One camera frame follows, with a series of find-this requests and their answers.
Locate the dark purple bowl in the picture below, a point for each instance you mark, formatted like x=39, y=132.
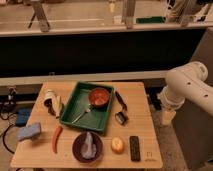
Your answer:
x=79, y=141

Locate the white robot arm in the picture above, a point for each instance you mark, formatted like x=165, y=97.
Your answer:
x=185, y=82

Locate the black remote control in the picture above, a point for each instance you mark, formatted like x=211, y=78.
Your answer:
x=135, y=148

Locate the yellow round fruit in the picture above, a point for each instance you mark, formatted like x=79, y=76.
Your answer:
x=117, y=145

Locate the grey towel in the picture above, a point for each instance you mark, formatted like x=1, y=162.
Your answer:
x=88, y=149

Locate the green plastic tray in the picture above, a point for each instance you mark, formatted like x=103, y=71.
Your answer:
x=96, y=120

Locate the red bowl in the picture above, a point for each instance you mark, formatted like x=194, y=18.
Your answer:
x=98, y=97

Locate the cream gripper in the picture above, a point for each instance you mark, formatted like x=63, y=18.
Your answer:
x=167, y=116

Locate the blue box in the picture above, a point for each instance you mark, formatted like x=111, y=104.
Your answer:
x=22, y=116

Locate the white cup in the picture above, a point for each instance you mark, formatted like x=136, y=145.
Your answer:
x=49, y=95

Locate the metal spoon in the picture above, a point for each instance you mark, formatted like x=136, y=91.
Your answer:
x=87, y=110

